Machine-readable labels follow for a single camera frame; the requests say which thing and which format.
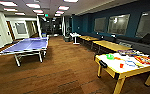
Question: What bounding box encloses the red orange snack box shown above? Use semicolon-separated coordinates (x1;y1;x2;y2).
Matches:
134;55;150;66

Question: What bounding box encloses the blue rimmed white bowl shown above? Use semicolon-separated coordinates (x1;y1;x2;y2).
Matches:
125;59;138;68

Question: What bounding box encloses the ceiling light panel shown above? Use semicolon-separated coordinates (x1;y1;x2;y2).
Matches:
3;7;19;12
63;0;80;3
32;9;44;14
55;10;66;15
58;5;71;11
0;0;18;7
53;13;62;17
25;3;42;9

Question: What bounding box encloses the colourful items pile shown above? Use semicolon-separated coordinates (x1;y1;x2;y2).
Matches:
117;49;140;57

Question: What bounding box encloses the white folding table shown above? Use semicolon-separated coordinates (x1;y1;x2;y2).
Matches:
69;32;82;46

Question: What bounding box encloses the wooden office table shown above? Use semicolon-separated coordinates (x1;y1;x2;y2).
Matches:
91;40;133;55

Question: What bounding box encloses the dark interior window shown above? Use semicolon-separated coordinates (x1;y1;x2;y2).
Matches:
135;9;150;38
107;13;131;36
93;17;107;34

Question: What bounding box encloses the green plastic bowl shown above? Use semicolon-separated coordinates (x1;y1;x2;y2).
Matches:
105;53;115;61

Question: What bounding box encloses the blue ping pong table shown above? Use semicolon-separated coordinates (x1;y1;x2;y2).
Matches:
0;37;50;67

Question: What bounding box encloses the small orange bowl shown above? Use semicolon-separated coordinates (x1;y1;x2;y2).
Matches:
113;56;121;61

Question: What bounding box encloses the green exit sign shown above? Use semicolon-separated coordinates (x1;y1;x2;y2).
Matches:
44;13;50;18

